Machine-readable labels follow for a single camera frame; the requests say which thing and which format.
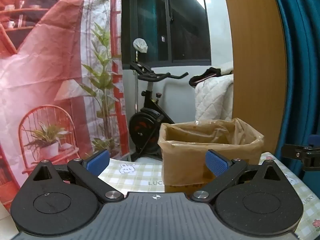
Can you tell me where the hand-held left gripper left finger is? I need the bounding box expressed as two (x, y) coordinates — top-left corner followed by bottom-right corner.
(32, 149), (125, 205)

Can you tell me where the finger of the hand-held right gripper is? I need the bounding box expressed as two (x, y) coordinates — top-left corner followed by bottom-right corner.
(281, 134), (320, 172)

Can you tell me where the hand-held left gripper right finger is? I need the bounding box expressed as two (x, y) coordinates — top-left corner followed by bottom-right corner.
(190, 149), (290, 205)

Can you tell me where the taped cardboard box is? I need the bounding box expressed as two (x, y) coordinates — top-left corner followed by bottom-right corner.
(158, 117), (265, 193)

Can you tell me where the black exercise bike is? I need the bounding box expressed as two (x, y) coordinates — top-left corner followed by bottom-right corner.
(129, 60), (189, 162)

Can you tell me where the white quilted blanket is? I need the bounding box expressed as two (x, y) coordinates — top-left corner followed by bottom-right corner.
(194, 62), (234, 123)

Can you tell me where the teal curtain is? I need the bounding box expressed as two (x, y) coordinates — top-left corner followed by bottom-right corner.
(269, 0), (320, 180)

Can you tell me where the wooden board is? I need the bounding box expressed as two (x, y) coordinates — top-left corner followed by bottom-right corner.
(221, 0), (288, 157)

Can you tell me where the white cap on bike seat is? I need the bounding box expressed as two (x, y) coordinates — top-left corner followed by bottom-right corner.
(133, 38), (148, 54)

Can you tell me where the dark window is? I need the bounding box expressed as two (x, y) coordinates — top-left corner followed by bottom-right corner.
(136, 0), (212, 67)

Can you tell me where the printed red wall cloth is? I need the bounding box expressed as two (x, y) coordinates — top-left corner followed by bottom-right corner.
(0, 0), (130, 205)

